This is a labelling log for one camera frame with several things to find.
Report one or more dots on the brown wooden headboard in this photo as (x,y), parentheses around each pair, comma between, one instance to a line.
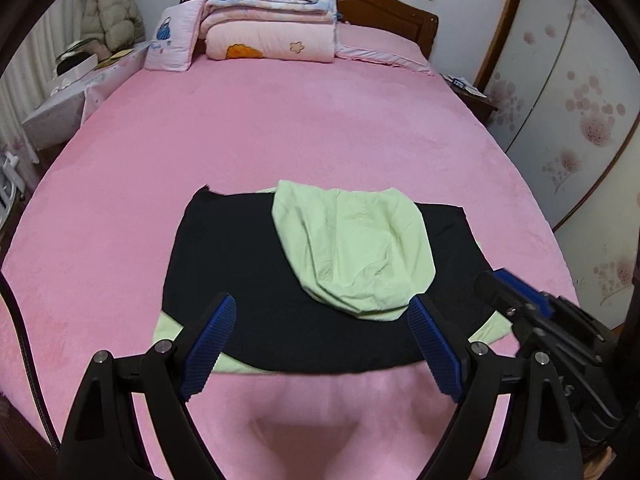
(392,16)

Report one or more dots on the papers on nightstand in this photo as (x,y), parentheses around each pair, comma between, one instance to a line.
(463,85)

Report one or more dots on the small pink cushion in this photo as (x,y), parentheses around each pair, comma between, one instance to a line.
(173,41)

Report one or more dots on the dark wooden nightstand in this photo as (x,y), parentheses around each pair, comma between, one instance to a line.
(482,109)

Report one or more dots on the beige puffer coat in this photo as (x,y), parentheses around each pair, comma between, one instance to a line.
(118,24)

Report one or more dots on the white box on table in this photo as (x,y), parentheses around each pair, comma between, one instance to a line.
(79,58)

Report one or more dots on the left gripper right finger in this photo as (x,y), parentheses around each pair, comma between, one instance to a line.
(538,439)

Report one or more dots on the folded quilts stack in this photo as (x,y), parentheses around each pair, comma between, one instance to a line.
(287,30)

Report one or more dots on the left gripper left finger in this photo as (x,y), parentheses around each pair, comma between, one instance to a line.
(102,437)

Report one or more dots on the white chair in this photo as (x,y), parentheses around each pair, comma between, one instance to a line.
(12,186)

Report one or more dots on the pink flat pillow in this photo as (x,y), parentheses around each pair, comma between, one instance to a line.
(376,46)

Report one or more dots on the white covered side table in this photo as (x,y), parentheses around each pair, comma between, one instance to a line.
(59,117)

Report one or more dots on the pink bed sheet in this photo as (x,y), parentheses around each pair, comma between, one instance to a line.
(88,259)

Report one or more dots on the light green black jacket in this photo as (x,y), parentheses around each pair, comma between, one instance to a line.
(322,278)

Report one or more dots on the white curtain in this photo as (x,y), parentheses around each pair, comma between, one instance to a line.
(25,82)

